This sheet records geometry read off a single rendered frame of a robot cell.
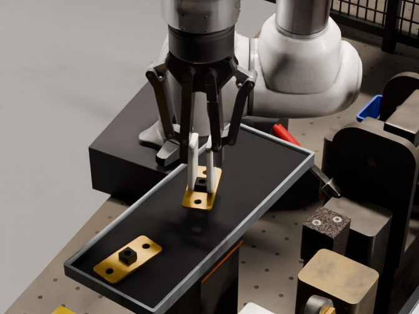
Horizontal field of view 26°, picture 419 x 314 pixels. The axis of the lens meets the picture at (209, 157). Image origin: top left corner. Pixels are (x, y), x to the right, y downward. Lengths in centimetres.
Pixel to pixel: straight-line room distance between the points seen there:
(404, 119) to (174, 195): 35
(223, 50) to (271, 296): 79
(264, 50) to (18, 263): 136
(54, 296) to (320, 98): 62
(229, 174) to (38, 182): 194
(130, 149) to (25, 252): 107
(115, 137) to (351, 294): 85
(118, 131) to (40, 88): 171
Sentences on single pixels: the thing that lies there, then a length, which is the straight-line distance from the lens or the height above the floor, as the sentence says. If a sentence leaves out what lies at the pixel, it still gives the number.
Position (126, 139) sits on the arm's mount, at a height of 81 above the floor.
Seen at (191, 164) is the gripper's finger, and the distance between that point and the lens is 112.
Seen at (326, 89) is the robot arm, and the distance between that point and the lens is 174.
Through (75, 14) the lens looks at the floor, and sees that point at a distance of 412.
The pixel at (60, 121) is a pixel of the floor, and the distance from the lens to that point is 341.
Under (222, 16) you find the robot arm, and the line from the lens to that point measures 98.
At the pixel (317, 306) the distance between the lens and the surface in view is 113.
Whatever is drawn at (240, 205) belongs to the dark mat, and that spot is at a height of 116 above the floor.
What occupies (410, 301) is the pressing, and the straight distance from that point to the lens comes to 130.
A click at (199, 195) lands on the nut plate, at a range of 114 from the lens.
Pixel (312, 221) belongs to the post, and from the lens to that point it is 126.
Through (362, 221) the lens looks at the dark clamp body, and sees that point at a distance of 130.
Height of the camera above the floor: 192
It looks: 37 degrees down
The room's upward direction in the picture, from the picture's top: straight up
